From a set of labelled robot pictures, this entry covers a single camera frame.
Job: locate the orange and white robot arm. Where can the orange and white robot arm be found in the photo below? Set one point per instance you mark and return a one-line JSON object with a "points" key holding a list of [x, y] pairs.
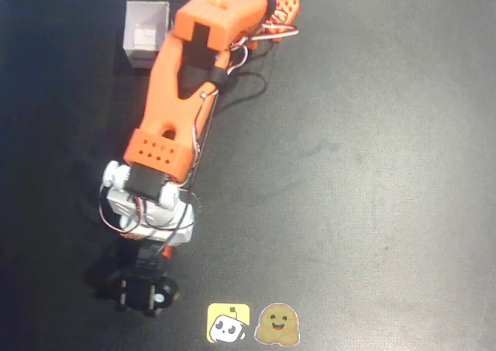
{"points": [[162, 95]]}

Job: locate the white cardboard box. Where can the white cardboard box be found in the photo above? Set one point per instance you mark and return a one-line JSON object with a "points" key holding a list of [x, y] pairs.
{"points": [[143, 25]]}

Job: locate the yellow robot face sticker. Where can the yellow robot face sticker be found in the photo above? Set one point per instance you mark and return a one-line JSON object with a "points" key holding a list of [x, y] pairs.
{"points": [[228, 323]]}

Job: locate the hugging face emoji sticker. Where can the hugging face emoji sticker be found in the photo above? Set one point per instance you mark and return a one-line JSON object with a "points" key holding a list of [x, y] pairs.
{"points": [[277, 324]]}

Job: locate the black table mat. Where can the black table mat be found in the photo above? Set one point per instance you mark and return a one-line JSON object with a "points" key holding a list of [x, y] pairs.
{"points": [[348, 173]]}

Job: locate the black gripper-mounted camera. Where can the black gripper-mounted camera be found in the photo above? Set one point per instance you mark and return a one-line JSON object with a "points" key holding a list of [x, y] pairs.
{"points": [[137, 289]]}

